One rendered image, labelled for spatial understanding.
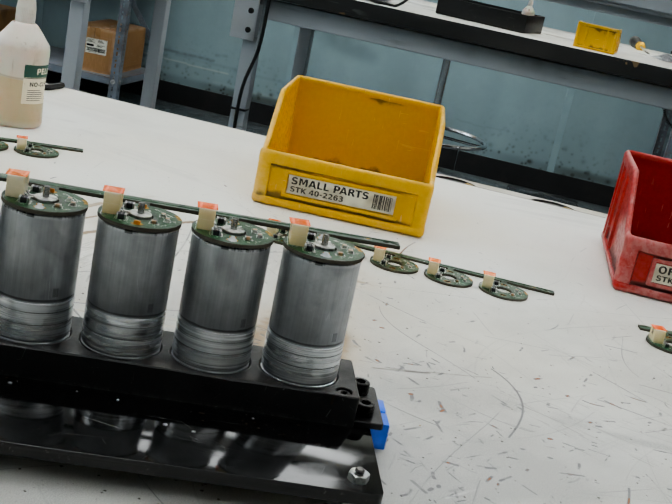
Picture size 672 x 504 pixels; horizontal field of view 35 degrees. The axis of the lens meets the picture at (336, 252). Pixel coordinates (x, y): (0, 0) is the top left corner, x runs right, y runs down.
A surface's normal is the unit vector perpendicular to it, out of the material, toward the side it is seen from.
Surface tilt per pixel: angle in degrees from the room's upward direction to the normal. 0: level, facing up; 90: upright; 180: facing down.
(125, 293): 90
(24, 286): 90
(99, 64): 88
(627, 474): 0
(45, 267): 90
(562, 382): 0
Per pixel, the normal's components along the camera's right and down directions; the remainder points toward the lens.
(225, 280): 0.11, 0.31
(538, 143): -0.21, 0.25
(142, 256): 0.36, 0.34
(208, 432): 0.20, -0.94
